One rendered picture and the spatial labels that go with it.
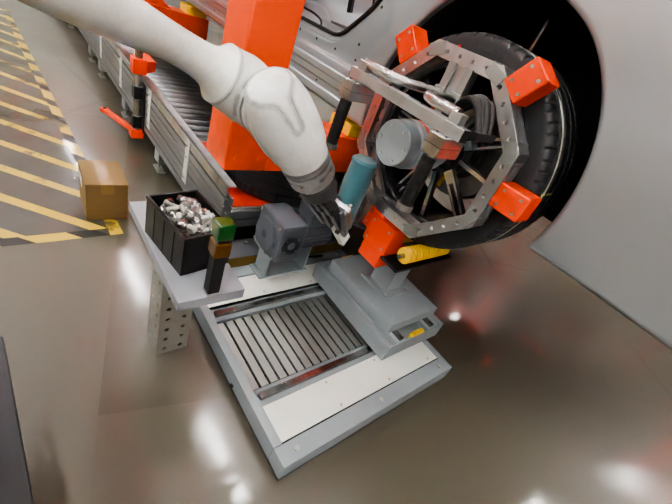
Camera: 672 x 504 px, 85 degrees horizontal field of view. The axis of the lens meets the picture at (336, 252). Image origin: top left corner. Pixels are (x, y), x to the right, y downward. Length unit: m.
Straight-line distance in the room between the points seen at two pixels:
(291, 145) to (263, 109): 0.07
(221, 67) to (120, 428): 0.98
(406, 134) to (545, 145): 0.35
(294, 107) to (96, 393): 1.03
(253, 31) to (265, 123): 0.70
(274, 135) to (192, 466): 0.93
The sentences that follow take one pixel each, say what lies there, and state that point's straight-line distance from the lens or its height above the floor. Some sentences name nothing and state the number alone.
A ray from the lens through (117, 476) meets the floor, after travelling 1.21.
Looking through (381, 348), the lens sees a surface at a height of 0.14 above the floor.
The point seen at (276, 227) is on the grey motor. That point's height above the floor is 0.38.
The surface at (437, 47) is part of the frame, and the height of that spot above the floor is 1.10.
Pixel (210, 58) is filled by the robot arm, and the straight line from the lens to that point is 0.67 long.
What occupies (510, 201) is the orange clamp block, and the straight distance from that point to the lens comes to 1.05.
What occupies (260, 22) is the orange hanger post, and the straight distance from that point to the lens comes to 1.24.
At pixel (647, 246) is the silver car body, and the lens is 1.10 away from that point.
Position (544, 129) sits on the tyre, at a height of 1.03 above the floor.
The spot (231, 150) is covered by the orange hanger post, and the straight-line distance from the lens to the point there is 1.32.
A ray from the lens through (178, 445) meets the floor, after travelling 1.23.
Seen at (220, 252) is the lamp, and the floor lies 0.59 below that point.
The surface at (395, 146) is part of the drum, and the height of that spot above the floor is 0.85.
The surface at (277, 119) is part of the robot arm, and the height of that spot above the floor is 0.95.
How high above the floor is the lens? 1.11
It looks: 33 degrees down
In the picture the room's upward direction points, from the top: 23 degrees clockwise
